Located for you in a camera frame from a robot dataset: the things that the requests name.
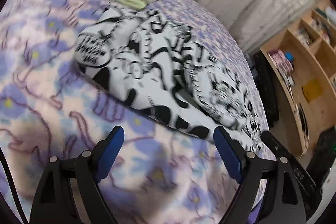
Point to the yellow packet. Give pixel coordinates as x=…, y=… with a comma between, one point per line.
x=312, y=89

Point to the purple floral bedsheet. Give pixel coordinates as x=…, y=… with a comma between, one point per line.
x=44, y=77

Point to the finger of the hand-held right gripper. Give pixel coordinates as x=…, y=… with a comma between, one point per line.
x=287, y=153

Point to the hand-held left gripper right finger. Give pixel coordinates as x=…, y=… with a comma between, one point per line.
x=229, y=154

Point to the wooden shelf unit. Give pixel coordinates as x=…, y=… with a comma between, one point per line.
x=312, y=66

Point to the pink boxes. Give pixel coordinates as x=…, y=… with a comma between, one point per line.
x=282, y=62

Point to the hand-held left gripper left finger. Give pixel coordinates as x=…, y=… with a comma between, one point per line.
x=109, y=154

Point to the black and white printed garment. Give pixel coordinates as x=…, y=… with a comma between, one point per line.
x=162, y=74

